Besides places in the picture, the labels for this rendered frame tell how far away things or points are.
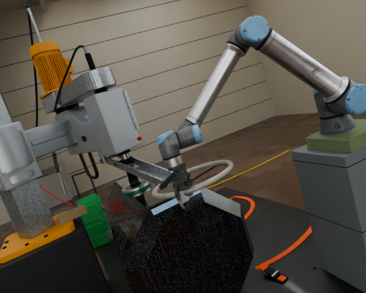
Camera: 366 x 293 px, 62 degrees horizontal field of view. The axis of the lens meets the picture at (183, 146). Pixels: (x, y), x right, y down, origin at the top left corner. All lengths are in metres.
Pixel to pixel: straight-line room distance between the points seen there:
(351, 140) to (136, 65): 6.09
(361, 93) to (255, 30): 0.59
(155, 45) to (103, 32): 1.20
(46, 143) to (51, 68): 0.63
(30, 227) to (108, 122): 0.90
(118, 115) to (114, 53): 5.23
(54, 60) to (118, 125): 0.91
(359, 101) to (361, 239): 0.73
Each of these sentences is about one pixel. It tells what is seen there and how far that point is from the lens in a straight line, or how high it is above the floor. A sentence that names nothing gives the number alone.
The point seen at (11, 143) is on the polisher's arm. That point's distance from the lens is 2.27.
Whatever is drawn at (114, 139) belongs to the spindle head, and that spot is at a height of 1.24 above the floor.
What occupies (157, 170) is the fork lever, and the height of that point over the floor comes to 0.96.
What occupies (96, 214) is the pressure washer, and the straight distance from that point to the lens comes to 3.72.
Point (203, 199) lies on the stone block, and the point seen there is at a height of 0.77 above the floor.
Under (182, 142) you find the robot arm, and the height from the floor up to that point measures 1.17.
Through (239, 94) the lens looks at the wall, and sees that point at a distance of 8.21.
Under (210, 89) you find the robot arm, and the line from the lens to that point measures 1.57.
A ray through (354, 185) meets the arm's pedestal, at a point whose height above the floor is 0.68.
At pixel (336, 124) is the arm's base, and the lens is 1.87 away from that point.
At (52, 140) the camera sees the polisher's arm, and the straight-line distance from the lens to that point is 2.53.
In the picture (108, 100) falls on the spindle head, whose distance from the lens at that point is 2.10.
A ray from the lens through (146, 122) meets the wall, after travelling 7.22.
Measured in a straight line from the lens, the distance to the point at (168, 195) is 1.54.
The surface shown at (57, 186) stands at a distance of 4.88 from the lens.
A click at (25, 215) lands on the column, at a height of 0.95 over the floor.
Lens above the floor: 1.40
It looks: 10 degrees down
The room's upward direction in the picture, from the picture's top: 18 degrees counter-clockwise
